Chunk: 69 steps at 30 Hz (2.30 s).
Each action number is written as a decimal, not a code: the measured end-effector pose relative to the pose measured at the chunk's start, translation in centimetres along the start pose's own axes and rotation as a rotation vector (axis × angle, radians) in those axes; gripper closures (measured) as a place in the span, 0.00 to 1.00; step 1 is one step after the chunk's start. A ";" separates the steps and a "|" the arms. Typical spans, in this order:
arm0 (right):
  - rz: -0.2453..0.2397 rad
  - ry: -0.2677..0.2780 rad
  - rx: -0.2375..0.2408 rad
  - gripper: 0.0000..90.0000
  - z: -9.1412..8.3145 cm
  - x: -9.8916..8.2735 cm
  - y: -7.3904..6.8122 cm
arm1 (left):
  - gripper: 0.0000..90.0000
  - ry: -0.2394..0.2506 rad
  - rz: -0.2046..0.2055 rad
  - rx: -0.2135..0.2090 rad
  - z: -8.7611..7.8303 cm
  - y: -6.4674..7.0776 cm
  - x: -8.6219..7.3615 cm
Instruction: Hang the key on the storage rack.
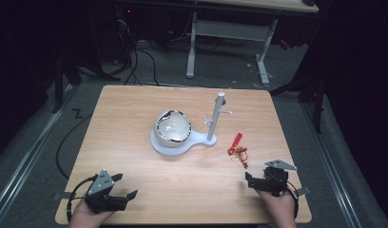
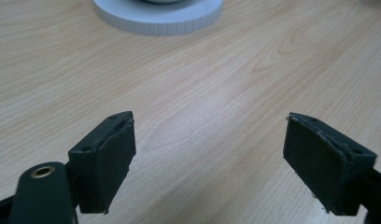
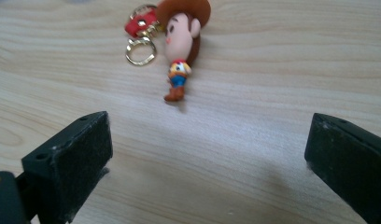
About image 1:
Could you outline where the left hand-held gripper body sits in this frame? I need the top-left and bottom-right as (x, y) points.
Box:
(84, 168), (128, 214)

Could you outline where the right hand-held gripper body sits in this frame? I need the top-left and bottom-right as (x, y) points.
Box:
(261, 159), (299, 198)

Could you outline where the red figure keychain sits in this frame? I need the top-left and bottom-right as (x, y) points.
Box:
(226, 132), (250, 170)

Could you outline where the person's right hand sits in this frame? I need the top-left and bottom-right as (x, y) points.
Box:
(256, 188), (299, 228)

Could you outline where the person's left hand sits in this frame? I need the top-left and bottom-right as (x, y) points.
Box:
(68, 199), (116, 228)

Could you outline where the white peg stand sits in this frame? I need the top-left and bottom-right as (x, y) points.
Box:
(149, 91), (234, 157)

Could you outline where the white eggshell-shaped bowl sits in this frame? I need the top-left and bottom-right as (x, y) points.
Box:
(153, 109), (193, 149)

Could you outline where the dark metal stand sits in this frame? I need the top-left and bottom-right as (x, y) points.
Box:
(50, 47), (122, 114)
(269, 47), (329, 135)

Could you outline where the white-legged desk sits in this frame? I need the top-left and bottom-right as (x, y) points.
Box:
(185, 0), (320, 86)

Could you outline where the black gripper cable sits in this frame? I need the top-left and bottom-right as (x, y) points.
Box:
(66, 174), (99, 223)
(285, 180), (301, 220)

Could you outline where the grey strap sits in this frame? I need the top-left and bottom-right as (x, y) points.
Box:
(52, 191), (73, 200)
(294, 186), (312, 198)

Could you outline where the black floor cable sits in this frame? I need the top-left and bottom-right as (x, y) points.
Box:
(55, 111), (94, 181)

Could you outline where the aluminium floor rail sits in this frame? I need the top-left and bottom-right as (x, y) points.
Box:
(301, 103), (363, 228)
(0, 85), (76, 221)

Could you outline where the black cable bundle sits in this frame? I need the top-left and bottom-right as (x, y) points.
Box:
(117, 18), (161, 87)

